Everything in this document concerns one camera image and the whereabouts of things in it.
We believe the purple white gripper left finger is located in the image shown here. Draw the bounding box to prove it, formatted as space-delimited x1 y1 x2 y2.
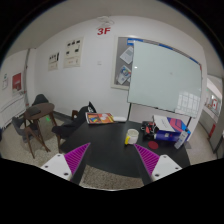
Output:
41 143 90 180

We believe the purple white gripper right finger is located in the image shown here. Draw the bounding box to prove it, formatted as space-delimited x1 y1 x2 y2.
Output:
134 144 181 181

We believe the clear plastic water bottle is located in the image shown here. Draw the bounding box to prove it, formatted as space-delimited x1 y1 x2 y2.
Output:
174 131 188 149

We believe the red round coaster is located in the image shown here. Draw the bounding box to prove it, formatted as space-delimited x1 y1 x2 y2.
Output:
148 141 158 150

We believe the dark chair near table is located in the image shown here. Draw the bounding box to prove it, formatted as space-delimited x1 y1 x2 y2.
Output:
52 102 96 145

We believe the black red tool pile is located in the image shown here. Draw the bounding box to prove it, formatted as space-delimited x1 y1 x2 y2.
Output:
141 121 156 135

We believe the white paper on box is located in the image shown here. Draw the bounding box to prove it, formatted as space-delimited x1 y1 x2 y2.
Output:
153 115 174 132

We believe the blue storage box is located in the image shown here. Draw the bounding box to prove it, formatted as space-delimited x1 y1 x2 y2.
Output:
154 115 191 142

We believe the grey chair left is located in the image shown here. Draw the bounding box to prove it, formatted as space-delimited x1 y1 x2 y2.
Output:
12 117 38 143

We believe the colourful book on table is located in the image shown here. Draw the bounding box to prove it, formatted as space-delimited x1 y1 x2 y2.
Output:
86 113 114 124

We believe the round brown wooden table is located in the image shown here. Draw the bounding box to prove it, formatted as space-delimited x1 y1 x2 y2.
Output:
24 103 56 152

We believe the dark grey chair back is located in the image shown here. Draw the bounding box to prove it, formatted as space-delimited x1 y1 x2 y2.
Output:
33 94 48 105

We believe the large white whiteboard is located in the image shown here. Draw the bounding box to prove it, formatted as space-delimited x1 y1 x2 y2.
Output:
128 41 202 118

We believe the white mug yellow handle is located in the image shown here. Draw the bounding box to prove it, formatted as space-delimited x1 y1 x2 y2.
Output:
125 129 139 145

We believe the red wall poster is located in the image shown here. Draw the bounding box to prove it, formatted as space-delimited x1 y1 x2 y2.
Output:
12 73 22 93

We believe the white wall poster left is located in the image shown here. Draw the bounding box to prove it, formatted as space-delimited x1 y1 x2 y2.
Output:
48 52 59 71

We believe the red 3F wall sign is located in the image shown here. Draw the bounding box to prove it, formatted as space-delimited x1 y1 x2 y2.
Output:
97 27 111 36

